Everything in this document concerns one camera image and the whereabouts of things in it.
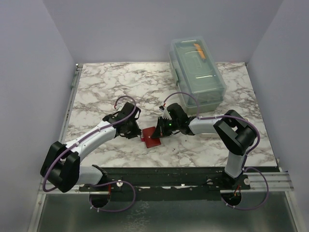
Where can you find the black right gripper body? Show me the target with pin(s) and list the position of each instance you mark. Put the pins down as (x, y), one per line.
(171, 126)

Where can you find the clear plastic storage box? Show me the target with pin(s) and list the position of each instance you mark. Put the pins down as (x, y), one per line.
(199, 81)

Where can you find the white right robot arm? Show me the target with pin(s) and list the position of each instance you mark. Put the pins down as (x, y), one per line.
(238, 135)

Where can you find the orange tool inside box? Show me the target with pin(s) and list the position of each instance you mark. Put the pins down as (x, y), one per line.
(200, 51)

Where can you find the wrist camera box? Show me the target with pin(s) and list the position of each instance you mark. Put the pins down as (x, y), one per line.
(176, 112)
(128, 109)

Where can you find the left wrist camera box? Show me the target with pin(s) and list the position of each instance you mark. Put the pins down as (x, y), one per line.
(128, 109)

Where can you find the red leather card holder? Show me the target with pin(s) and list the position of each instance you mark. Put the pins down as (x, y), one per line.
(147, 137)

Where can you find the aluminium mounting rail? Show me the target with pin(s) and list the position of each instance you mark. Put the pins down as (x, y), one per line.
(248, 182)

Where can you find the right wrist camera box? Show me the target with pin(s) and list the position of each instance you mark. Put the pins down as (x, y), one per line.
(176, 112)

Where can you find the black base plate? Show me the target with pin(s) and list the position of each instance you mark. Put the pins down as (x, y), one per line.
(166, 195)

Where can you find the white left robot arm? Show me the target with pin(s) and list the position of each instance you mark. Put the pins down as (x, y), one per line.
(62, 166)

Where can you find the white plastic tray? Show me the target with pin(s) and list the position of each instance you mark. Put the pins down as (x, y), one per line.
(209, 135)

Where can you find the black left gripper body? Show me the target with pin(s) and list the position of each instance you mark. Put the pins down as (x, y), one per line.
(133, 127)

